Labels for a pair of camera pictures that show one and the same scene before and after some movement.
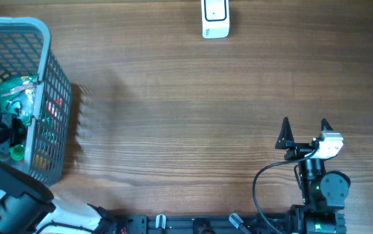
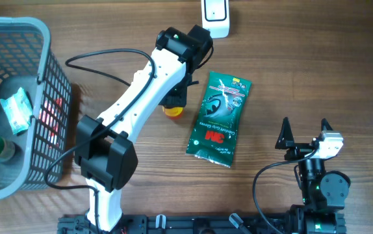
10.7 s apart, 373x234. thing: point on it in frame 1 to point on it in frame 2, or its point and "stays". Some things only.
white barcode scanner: [216, 19] stays
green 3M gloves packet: [17, 95] to [219, 119]
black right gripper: [286, 140] stays
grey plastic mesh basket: [15, 47] stays
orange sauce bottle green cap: [17, 152] to [174, 113]
